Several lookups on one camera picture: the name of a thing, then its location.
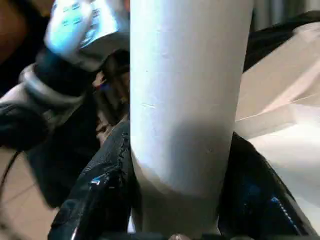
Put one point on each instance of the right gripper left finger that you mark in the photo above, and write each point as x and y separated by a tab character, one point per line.
100	195

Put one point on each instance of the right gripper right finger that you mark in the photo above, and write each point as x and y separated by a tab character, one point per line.
255	200

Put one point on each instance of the white plastic table top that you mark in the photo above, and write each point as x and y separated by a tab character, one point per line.
287	125

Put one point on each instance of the white plastic table leg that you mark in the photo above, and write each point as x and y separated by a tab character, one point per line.
187	87

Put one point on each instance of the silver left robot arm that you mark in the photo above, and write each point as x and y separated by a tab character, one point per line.
82	25

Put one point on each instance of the black plastic mat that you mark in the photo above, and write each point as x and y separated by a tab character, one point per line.
270	42

